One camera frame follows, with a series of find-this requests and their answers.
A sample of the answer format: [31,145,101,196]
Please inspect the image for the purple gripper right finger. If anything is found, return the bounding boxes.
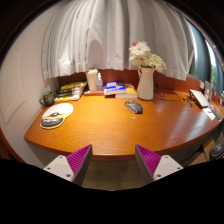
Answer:
[135,144,182,184]

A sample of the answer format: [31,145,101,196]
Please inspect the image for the orange book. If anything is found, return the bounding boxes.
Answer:
[115,83,137,98]

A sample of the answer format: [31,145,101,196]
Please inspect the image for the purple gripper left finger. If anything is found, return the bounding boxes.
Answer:
[44,145,93,186]

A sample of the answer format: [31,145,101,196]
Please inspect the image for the white sheer curtain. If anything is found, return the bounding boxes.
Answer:
[42,0,194,80]

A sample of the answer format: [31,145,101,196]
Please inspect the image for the black remote control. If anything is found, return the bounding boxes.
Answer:
[209,105,221,121]

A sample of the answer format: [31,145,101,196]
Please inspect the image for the white ceramic vase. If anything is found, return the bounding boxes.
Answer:
[137,68,155,100]

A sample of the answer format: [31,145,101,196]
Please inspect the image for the dark green mug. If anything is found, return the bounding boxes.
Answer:
[39,91,55,106]

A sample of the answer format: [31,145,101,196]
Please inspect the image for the white laptop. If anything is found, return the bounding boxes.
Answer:
[189,89,209,108]

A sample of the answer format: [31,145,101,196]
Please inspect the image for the grey computer mouse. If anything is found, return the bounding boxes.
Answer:
[124,100,143,114]

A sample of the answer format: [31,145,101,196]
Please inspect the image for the red flat book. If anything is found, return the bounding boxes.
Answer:
[83,91,104,96]

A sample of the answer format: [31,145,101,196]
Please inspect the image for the clear sanitizer bottle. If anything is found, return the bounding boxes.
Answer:
[97,73,103,91]

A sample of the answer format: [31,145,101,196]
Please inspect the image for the black cable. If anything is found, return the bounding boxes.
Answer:
[153,71,191,102]

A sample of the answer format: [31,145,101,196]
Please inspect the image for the yellow green book stack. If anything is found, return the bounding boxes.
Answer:
[54,82,87,102]

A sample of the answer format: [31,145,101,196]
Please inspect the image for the white round mouse pad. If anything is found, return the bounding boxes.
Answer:
[40,103,74,129]

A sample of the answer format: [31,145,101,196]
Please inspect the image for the white gerbera flowers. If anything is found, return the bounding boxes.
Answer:
[129,41,166,72]

